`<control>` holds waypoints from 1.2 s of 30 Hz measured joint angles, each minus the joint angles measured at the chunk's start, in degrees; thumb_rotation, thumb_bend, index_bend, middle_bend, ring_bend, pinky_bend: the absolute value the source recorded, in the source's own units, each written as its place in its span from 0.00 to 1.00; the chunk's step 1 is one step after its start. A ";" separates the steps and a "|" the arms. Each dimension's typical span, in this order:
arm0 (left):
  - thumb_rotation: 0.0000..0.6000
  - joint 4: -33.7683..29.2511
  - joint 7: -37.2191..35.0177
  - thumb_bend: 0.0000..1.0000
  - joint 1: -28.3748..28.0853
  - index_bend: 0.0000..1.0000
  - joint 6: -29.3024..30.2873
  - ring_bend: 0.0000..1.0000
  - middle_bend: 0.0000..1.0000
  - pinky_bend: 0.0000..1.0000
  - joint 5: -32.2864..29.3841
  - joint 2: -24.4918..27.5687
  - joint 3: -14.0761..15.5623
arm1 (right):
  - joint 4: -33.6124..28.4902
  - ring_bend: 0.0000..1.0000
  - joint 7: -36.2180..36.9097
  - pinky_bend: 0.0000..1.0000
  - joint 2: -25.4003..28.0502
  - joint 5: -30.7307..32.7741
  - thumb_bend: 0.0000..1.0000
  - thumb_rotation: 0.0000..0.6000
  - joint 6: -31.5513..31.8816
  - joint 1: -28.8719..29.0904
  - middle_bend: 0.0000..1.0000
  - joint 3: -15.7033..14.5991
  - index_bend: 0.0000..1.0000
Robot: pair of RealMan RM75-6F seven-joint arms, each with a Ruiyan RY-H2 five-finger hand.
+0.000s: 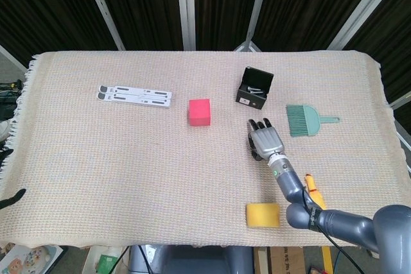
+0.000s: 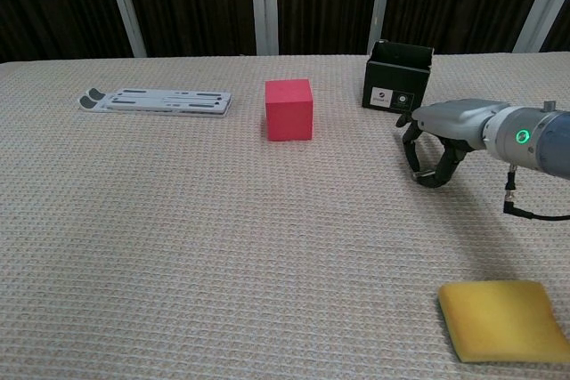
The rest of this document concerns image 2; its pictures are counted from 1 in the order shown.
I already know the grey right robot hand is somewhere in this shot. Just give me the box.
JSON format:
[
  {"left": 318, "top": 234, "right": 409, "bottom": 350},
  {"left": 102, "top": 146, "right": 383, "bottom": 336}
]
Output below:
[{"left": 394, "top": 98, "right": 511, "bottom": 189}]

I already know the white folding laptop stand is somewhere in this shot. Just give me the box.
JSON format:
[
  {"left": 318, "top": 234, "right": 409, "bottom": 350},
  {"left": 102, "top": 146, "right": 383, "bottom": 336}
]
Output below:
[{"left": 78, "top": 87, "right": 234, "bottom": 119}]

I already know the black open cardboard box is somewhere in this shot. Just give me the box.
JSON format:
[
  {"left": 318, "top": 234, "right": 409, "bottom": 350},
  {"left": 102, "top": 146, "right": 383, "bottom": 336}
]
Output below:
[{"left": 362, "top": 39, "right": 436, "bottom": 112}]

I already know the red foam cube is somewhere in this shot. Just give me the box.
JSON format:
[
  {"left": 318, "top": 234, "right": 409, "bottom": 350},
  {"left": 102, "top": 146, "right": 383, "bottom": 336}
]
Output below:
[{"left": 265, "top": 78, "right": 314, "bottom": 142}]

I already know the yellow sponge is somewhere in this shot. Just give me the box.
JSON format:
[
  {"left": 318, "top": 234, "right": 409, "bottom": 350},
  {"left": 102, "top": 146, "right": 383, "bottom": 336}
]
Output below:
[{"left": 436, "top": 280, "right": 570, "bottom": 364}]

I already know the beige woven table cloth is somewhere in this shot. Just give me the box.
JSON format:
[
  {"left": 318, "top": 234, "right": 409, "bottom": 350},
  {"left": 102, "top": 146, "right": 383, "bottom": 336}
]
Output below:
[{"left": 0, "top": 53, "right": 570, "bottom": 380}]

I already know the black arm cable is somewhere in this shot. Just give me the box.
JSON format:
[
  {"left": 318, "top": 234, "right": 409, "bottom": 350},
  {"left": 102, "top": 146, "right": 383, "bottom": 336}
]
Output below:
[{"left": 502, "top": 164, "right": 570, "bottom": 222}]

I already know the white window frame post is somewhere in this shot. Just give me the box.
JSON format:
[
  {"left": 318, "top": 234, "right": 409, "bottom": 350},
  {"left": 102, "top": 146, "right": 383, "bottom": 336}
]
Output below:
[
  {"left": 367, "top": 0, "right": 395, "bottom": 54},
  {"left": 512, "top": 0, "right": 570, "bottom": 53},
  {"left": 248, "top": 0, "right": 280, "bottom": 56},
  {"left": 101, "top": 0, "right": 148, "bottom": 59}
]

